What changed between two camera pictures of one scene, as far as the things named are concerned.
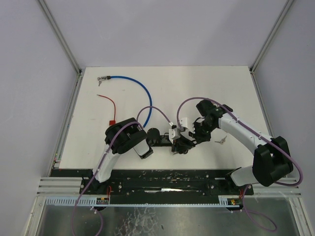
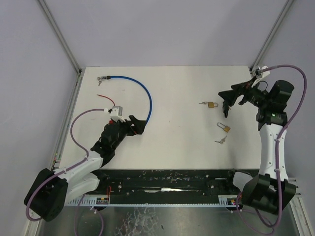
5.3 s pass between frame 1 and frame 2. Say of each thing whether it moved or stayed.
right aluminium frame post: stayed
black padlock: moved
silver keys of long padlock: stayed
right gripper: moved
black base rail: stayed
